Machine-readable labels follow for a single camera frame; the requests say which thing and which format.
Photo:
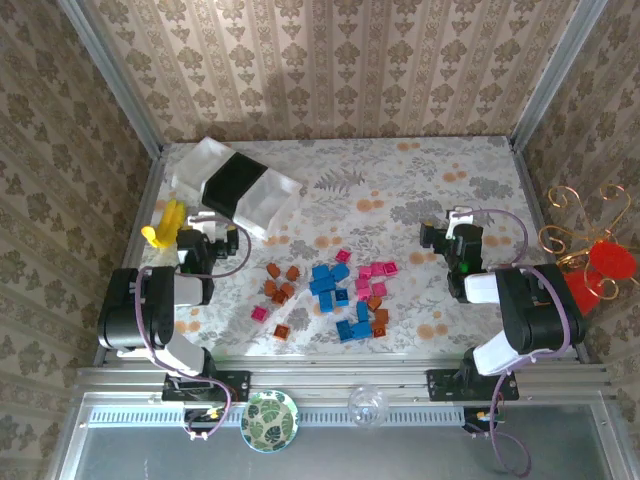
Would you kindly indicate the yellow toy banana bunch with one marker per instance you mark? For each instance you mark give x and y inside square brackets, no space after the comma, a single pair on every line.
[167,227]

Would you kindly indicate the aluminium frame post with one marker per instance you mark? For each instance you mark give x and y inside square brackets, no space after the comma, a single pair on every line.
[113,75]
[555,75]

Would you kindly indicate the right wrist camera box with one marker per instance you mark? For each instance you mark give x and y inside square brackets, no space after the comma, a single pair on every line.
[430,235]

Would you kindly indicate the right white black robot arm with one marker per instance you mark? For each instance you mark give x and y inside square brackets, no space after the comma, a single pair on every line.
[540,320]

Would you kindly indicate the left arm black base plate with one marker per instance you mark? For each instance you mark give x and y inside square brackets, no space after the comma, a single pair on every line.
[235,385]

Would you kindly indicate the pink lego brick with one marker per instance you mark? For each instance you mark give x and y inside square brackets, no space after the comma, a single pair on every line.
[259,313]
[363,294]
[366,273]
[343,256]
[378,289]
[361,284]
[377,268]
[389,269]

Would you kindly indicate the small black connector box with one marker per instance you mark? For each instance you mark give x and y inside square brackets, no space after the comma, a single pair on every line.
[480,419]
[200,415]

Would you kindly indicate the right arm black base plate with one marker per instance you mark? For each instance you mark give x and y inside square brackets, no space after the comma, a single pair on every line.
[440,385]

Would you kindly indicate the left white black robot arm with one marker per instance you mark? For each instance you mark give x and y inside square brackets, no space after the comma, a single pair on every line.
[135,320]

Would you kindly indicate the red round disc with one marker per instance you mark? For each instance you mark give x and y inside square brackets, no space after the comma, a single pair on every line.
[612,261]

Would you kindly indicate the green leaf pattern bowl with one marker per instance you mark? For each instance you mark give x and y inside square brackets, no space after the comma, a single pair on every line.
[270,421]

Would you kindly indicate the grey metal shelf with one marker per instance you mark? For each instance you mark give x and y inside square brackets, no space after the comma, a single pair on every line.
[400,455]

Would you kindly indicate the black plastic container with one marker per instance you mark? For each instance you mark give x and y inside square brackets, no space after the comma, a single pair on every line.
[235,180]

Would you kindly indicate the clear glass ball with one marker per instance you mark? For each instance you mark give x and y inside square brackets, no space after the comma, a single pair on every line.
[368,406]

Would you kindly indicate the aluminium table side rail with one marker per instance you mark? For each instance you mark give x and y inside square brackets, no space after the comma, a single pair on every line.
[531,200]

